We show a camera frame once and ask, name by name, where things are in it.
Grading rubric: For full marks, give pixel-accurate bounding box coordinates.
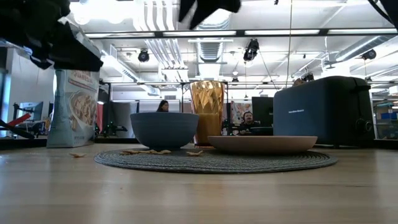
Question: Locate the blue cinnamon cereal box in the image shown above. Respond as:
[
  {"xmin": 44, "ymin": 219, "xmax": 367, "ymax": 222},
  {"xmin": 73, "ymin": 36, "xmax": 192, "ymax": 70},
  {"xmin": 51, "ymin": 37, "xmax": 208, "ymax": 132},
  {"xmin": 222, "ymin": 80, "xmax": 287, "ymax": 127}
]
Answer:
[{"xmin": 46, "ymin": 68, "xmax": 101, "ymax": 149}]

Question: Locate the dark background monitor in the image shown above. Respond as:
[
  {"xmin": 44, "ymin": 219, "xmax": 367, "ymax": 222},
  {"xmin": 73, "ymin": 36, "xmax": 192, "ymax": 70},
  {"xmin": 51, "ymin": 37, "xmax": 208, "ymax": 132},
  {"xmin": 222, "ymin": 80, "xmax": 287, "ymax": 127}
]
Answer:
[{"xmin": 251, "ymin": 96, "xmax": 274, "ymax": 128}]

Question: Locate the red and black background robot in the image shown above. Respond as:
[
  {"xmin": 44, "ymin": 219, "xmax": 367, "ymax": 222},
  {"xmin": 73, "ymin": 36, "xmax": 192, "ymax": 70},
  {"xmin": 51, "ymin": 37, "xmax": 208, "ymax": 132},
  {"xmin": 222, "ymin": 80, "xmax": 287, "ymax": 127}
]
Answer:
[{"xmin": 0, "ymin": 112, "xmax": 35, "ymax": 140}]

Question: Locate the blue bowl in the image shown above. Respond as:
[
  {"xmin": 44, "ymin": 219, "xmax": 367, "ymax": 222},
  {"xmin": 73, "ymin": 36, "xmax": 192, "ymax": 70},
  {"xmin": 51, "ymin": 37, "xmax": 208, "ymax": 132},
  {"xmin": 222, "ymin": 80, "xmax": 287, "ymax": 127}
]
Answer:
[{"xmin": 129, "ymin": 112, "xmax": 200, "ymax": 151}]

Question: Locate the black overhead beam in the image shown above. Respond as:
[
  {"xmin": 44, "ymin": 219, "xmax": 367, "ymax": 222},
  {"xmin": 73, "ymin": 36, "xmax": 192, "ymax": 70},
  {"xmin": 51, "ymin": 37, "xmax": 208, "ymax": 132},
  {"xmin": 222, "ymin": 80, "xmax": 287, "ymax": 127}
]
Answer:
[{"xmin": 85, "ymin": 28, "xmax": 398, "ymax": 38}]

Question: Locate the thin hanging pole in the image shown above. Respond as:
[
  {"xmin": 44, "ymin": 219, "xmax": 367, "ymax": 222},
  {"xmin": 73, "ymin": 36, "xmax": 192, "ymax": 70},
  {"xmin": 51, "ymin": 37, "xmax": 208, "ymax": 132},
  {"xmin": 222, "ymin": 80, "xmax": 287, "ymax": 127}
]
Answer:
[{"xmin": 285, "ymin": 0, "xmax": 294, "ymax": 90}]

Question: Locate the light background monitor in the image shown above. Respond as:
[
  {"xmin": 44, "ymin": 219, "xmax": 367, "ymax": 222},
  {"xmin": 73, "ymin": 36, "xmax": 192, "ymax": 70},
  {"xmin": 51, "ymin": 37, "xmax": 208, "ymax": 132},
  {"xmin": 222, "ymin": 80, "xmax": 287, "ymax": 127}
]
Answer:
[{"xmin": 17, "ymin": 101, "xmax": 44, "ymax": 122}]

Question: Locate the orange juice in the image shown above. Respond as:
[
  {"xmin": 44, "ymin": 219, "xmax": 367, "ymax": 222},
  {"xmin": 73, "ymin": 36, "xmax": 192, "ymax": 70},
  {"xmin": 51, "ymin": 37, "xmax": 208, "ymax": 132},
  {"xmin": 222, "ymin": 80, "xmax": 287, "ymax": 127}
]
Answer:
[{"xmin": 196, "ymin": 112, "xmax": 221, "ymax": 146}]

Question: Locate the pink plate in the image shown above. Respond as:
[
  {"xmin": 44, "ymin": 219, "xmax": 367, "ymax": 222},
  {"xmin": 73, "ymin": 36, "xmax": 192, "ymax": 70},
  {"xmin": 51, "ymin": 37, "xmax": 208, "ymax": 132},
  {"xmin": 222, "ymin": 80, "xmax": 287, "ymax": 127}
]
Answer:
[{"xmin": 207, "ymin": 135, "xmax": 318, "ymax": 156}]

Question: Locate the amber faceted tumbler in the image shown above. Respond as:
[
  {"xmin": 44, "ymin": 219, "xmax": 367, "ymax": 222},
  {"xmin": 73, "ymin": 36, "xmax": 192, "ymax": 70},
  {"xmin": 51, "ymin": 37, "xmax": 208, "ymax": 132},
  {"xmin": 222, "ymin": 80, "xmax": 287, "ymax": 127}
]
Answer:
[{"xmin": 190, "ymin": 80, "xmax": 225, "ymax": 147}]

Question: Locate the grey round woven placemat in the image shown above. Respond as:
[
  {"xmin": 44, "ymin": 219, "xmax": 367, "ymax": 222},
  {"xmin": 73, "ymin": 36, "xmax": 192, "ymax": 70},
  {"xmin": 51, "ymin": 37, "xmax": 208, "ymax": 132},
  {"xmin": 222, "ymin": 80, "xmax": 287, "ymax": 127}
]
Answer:
[{"xmin": 94, "ymin": 146, "xmax": 339, "ymax": 174}]

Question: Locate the black toaster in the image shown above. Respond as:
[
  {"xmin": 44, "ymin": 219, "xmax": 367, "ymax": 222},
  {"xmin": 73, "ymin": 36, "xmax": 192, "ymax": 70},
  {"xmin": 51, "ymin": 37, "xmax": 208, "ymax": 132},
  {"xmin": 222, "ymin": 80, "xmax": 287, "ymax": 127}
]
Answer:
[{"xmin": 272, "ymin": 75, "xmax": 376, "ymax": 149}]

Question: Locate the black aluminium table frame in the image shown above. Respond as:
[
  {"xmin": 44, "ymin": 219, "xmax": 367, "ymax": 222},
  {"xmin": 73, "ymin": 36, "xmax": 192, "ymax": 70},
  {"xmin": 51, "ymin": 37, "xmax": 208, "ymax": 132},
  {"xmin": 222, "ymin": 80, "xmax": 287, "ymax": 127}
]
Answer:
[{"xmin": 0, "ymin": 136, "xmax": 398, "ymax": 151}]

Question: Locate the person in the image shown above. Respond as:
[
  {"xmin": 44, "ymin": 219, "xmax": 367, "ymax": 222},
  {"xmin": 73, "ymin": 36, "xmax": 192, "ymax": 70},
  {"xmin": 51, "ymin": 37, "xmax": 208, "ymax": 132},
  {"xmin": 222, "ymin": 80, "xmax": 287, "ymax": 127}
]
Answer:
[
  {"xmin": 238, "ymin": 111, "xmax": 262, "ymax": 135},
  {"xmin": 156, "ymin": 100, "xmax": 170, "ymax": 113}
]

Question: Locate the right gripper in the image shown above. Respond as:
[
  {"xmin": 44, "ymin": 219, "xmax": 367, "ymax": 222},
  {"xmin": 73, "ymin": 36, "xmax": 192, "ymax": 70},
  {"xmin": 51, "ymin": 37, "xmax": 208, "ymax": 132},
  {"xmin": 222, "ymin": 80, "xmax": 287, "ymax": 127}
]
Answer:
[{"xmin": 178, "ymin": 0, "xmax": 242, "ymax": 30}]

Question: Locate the floral cloth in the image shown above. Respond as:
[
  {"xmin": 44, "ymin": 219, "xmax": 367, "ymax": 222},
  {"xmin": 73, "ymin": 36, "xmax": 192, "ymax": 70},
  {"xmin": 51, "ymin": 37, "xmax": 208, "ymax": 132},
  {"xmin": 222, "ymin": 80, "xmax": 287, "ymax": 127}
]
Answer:
[{"xmin": 230, "ymin": 101, "xmax": 253, "ymax": 125}]

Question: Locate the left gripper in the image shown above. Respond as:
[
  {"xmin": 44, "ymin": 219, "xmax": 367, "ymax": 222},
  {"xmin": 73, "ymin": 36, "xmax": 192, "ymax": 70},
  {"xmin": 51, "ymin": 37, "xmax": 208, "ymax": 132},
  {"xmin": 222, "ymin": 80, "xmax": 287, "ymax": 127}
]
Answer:
[{"xmin": 18, "ymin": 18, "xmax": 104, "ymax": 72}]

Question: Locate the background shelf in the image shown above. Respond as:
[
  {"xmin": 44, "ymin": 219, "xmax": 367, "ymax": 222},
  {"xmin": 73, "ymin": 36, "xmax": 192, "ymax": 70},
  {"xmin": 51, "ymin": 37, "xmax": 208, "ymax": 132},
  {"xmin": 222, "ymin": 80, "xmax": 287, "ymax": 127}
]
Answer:
[{"xmin": 374, "ymin": 101, "xmax": 398, "ymax": 140}]

